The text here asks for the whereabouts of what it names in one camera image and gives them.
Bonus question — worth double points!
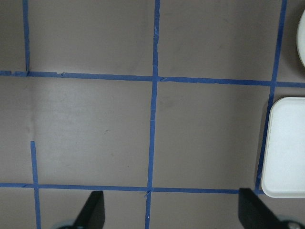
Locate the white rectangular tray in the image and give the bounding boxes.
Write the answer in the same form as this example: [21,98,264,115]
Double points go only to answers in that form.
[261,97,305,198]

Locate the white shallow plate with lemon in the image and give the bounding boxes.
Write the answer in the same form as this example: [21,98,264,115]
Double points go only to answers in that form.
[296,11,305,66]

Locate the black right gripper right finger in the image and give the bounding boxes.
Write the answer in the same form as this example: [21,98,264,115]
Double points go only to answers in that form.
[239,188,292,229]

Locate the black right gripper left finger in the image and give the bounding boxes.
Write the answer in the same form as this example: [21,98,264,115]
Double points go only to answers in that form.
[73,191,105,229]

